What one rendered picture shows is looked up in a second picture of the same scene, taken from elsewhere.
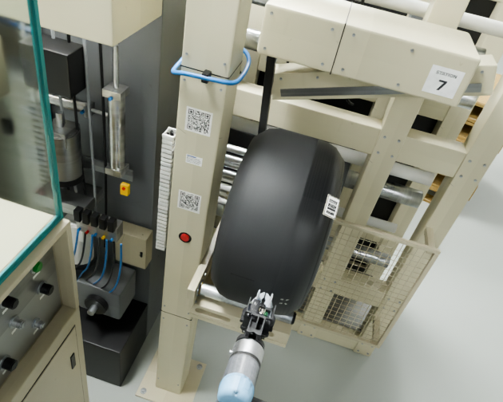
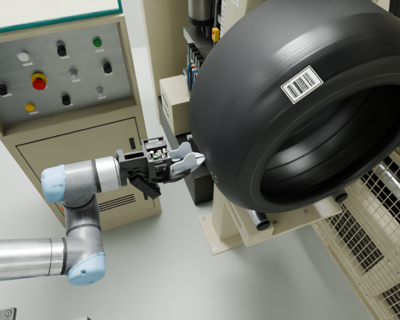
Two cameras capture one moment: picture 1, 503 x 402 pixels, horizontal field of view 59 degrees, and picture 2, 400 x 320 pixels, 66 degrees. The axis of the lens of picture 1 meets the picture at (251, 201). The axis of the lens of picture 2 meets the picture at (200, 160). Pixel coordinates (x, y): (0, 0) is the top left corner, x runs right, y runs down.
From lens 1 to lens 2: 90 cm
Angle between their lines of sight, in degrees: 45
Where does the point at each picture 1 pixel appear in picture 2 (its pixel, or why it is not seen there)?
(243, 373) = (66, 172)
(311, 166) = (323, 25)
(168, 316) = not seen: hidden behind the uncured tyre
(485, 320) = not seen: outside the picture
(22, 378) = (75, 117)
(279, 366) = (306, 292)
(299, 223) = (247, 85)
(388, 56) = not seen: outside the picture
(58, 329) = (117, 108)
